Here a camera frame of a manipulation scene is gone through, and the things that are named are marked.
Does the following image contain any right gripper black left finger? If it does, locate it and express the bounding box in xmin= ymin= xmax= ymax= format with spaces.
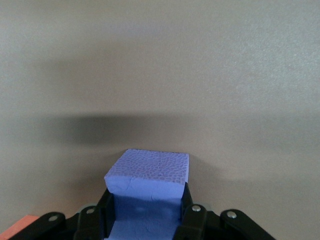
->
xmin=4 ymin=187 xmax=116 ymax=240

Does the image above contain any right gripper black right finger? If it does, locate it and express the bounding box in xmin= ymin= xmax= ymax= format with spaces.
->
xmin=174 ymin=181 xmax=276 ymax=240

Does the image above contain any orange foam cube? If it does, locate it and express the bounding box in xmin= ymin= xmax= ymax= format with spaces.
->
xmin=0 ymin=214 xmax=41 ymax=240

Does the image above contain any purple foam cube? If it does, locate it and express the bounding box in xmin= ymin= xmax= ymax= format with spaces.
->
xmin=104 ymin=148 xmax=190 ymax=240

